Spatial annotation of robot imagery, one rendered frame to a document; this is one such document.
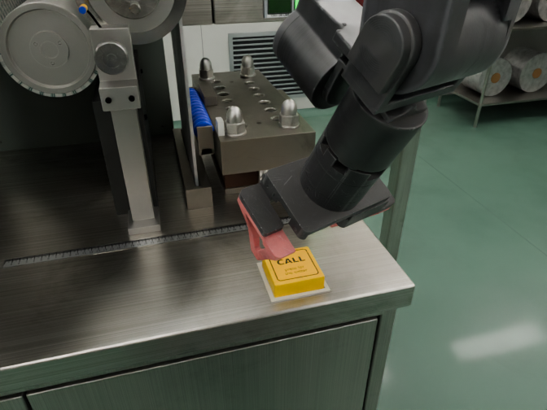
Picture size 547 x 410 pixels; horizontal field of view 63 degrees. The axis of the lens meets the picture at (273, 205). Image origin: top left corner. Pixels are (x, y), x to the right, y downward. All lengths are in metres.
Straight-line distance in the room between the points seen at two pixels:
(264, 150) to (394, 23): 0.51
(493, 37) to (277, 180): 0.19
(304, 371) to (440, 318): 1.26
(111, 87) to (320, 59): 0.37
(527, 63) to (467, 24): 3.87
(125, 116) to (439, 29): 0.51
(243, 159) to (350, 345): 0.34
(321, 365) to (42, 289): 0.42
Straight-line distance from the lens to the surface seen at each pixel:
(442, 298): 2.03
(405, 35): 0.25
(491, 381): 1.80
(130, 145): 0.69
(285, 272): 0.60
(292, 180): 0.38
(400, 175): 1.57
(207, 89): 0.91
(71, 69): 0.71
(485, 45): 0.29
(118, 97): 0.65
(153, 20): 0.68
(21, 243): 0.79
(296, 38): 0.35
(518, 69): 4.15
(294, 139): 0.74
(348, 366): 0.77
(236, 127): 0.72
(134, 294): 0.63
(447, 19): 0.25
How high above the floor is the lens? 1.31
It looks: 32 degrees down
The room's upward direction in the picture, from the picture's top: straight up
